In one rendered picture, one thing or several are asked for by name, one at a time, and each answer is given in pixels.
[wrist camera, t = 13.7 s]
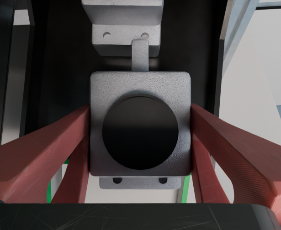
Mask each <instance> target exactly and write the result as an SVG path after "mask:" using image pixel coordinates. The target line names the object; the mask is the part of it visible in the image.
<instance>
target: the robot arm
mask: <svg viewBox="0 0 281 230"><path fill-rule="evenodd" d="M89 147H90V104H85V105H83V106H81V107H79V108H78V109H76V110H75V111H73V112H71V113H70V114H68V115H66V116H65V117H63V118H61V119H59V120H58V121H56V122H54V123H52V124H50V125H48V126H46V127H43V128H41V129H39V130H36V131H34V132H31V133H29V134H27V135H24V136H22V137H19V138H17V139H15V140H12V141H10V142H8V143H6V144H3V145H1V146H0V230H281V145H278V144H276V143H274V142H271V141H269V140H267V139H264V138H262V137H260V136H257V135H255V134H252V133H250V132H248V131H245V130H243V129H240V128H238V127H236V126H233V125H231V124H229V123H227V122H225V121H223V120H222V119H220V118H218V117H216V116H215V115H213V114H212V113H210V112H208V111H207V110H205V109H203V108H202V107H200V106H198V105H196V104H194V103H191V176H192V182H193V188H194V193H195V199H196V203H85V197H86V191H87V185H88V179H89V173H90V171H89ZM210 154H211V156H212V157H213V158H214V160H215V161H216V162H217V164H218V165H219V166H220V168H221V169H222V170H223V171H224V172H225V174H226V175H227V176H228V178H229V179H230V180H231V182H232V185H233V191H234V200H233V203H232V204H231V203H230V201H229V199H228V198H227V196H226V194H225V192H224V190H223V188H222V186H221V184H220V182H219V180H218V178H217V175H216V172H215V169H214V166H213V163H212V160H211V157H210ZM70 155H71V156H70ZM69 156H70V159H69V162H68V165H67V168H66V171H65V174H64V177H63V179H62V182H61V184H60V186H59V188H58V189H57V191H56V193H55V195H54V197H53V199H52V201H51V203H48V202H47V190H48V185H49V182H50V180H51V179H52V178H53V176H54V175H55V174H56V172H57V171H58V170H59V169H60V168H61V166H62V165H63V163H64V162H65V161H66V160H67V158H68V157H69Z"/></svg>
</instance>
